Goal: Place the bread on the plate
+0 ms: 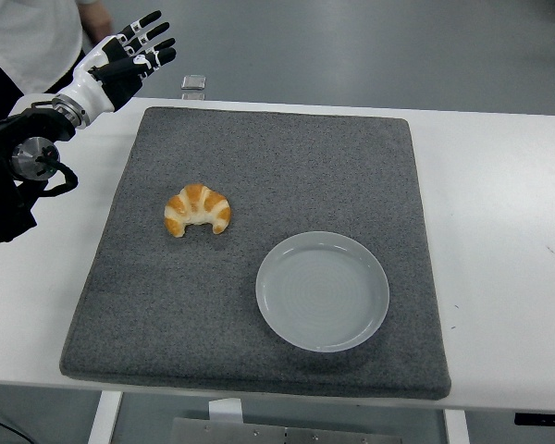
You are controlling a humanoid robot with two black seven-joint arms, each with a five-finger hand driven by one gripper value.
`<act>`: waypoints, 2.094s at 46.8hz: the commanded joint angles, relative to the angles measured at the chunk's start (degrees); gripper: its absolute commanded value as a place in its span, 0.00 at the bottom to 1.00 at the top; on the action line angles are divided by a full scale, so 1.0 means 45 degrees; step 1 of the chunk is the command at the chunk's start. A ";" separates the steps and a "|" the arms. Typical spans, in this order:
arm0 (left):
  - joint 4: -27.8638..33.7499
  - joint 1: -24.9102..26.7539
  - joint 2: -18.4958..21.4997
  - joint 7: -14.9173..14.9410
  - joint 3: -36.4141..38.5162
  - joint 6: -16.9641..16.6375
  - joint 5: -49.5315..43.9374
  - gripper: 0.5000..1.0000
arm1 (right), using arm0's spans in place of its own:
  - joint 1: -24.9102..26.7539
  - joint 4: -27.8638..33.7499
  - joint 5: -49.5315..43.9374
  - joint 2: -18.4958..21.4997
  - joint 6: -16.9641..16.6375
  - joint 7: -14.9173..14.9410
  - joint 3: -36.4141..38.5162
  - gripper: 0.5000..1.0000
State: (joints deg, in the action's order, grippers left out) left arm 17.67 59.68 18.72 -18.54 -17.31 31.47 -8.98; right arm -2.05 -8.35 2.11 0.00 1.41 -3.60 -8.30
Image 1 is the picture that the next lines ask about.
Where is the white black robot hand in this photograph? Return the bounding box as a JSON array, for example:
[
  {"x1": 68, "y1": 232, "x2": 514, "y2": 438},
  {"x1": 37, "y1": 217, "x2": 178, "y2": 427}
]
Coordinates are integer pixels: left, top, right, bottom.
[{"x1": 59, "y1": 9, "x2": 177, "y2": 117}]

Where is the white table leg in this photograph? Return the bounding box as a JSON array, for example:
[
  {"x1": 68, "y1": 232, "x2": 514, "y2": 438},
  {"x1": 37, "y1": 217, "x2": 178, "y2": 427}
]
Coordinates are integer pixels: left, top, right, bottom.
[
  {"x1": 443, "y1": 409, "x2": 471, "y2": 444},
  {"x1": 87, "y1": 390, "x2": 124, "y2": 444}
]

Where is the grey square felt mat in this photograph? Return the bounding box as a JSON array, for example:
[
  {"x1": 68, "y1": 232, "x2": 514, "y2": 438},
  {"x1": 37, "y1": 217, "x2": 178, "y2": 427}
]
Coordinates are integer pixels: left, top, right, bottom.
[{"x1": 58, "y1": 105, "x2": 453, "y2": 401}]

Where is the person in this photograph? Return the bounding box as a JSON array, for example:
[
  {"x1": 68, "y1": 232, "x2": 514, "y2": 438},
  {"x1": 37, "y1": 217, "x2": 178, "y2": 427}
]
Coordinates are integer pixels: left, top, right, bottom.
[{"x1": 0, "y1": 0, "x2": 115, "y2": 105}]

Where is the light grey round plate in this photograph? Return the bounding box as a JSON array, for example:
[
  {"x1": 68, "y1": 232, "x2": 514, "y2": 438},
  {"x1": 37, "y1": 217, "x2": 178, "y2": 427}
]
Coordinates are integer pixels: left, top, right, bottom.
[{"x1": 255, "y1": 230, "x2": 391, "y2": 353}]

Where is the golden croissant bread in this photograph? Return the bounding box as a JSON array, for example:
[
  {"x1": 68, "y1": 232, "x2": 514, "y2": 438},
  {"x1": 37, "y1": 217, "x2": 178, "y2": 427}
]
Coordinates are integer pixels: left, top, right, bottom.
[{"x1": 164, "y1": 183, "x2": 232, "y2": 239}]

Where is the black table control panel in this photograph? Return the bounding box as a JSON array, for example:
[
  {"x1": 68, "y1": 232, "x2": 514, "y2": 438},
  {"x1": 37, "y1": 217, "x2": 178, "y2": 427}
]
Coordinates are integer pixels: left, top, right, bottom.
[{"x1": 513, "y1": 411, "x2": 555, "y2": 427}]

